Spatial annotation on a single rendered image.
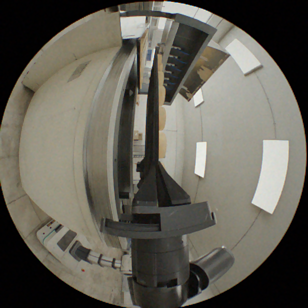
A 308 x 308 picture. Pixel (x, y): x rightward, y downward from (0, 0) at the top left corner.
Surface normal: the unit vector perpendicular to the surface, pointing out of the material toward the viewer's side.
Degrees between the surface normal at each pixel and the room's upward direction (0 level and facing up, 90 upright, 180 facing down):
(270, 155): 180
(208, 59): 115
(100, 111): 90
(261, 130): 180
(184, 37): 90
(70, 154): 90
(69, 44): 90
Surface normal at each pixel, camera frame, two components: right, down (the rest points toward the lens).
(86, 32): -0.01, 1.00
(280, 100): -0.99, -0.02
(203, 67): -0.44, 0.90
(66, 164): 0.10, -0.02
